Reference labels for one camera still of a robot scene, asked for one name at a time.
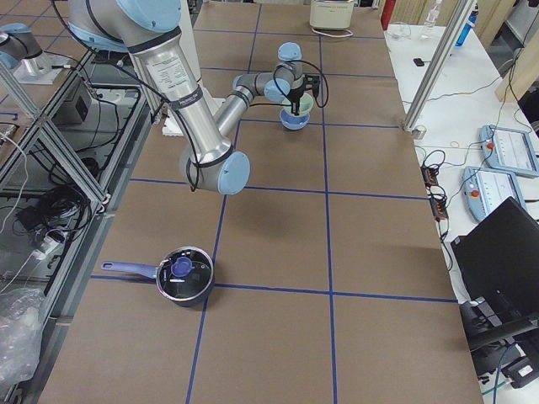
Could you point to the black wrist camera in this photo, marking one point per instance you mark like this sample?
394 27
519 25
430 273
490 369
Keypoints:
312 84

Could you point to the blue bowl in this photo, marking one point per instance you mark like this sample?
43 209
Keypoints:
294 122

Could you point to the clear plastic bag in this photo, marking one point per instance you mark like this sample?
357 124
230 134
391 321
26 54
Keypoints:
21 334

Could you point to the teach pendant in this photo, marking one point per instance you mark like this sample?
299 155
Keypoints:
486 188
508 149

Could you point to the aluminium frame post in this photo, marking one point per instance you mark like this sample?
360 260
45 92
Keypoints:
448 39

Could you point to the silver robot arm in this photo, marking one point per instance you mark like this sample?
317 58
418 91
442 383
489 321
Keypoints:
150 33
21 53

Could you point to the brown table mat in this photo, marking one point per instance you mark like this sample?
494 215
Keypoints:
331 286

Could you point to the blue bottle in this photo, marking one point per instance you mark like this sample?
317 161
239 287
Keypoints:
469 25

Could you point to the clear water bottle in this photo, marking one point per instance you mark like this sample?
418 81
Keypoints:
430 20

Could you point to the beige appliance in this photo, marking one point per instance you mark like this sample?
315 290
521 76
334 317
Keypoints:
331 14

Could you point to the black usb hub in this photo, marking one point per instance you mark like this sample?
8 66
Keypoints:
429 176
438 208

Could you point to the green bowl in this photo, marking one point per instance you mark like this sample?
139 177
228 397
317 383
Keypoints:
307 103

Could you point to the black laptop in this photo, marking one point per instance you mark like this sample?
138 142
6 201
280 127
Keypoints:
500 257

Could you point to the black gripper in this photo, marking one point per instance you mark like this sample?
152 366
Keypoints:
297 92

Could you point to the blue saucepan with lid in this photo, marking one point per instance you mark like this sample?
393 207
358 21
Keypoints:
186 276

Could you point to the black monitor stand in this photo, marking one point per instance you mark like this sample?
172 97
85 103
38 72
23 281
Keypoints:
507 342

